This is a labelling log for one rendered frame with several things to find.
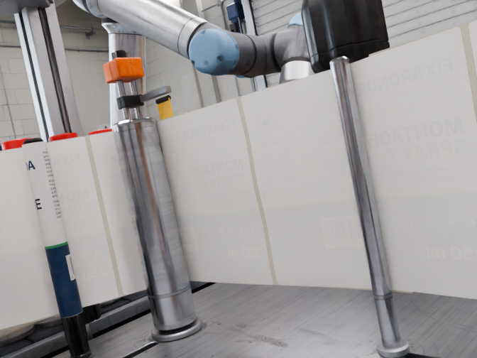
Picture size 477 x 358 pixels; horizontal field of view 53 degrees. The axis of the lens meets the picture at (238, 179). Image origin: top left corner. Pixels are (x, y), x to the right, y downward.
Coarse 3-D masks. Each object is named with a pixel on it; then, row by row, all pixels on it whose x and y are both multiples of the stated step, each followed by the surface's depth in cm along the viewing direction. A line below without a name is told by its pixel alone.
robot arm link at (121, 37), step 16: (112, 32) 110; (128, 32) 109; (112, 48) 111; (128, 48) 110; (144, 48) 113; (144, 64) 114; (144, 80) 115; (112, 96) 114; (112, 112) 115; (144, 112) 116
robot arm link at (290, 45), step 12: (288, 24) 90; (300, 24) 87; (276, 36) 89; (288, 36) 87; (300, 36) 86; (276, 48) 88; (288, 48) 87; (300, 48) 85; (288, 60) 85; (300, 60) 84
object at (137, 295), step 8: (128, 296) 58; (136, 296) 57; (144, 296) 57; (112, 304) 56; (120, 304) 55; (104, 312) 53; (40, 328) 52; (48, 328) 51; (56, 328) 50; (32, 336) 49; (40, 336) 49; (48, 336) 49; (16, 344) 48; (24, 344) 47; (0, 352) 46; (8, 352) 46
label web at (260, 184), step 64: (192, 128) 39; (256, 128) 35; (320, 128) 32; (0, 192) 40; (64, 192) 41; (192, 192) 41; (256, 192) 36; (320, 192) 32; (384, 192) 29; (0, 256) 39; (64, 256) 39; (128, 256) 43; (192, 256) 42; (256, 256) 37; (320, 256) 33; (0, 320) 39
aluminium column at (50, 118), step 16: (16, 16) 70; (32, 16) 68; (48, 16) 70; (32, 32) 68; (48, 32) 70; (32, 48) 68; (64, 48) 71; (32, 64) 70; (48, 64) 69; (64, 64) 70; (32, 80) 70; (48, 80) 69; (64, 80) 70; (32, 96) 71; (48, 96) 68; (64, 96) 70; (48, 112) 68; (48, 128) 69; (64, 128) 70; (80, 128) 71
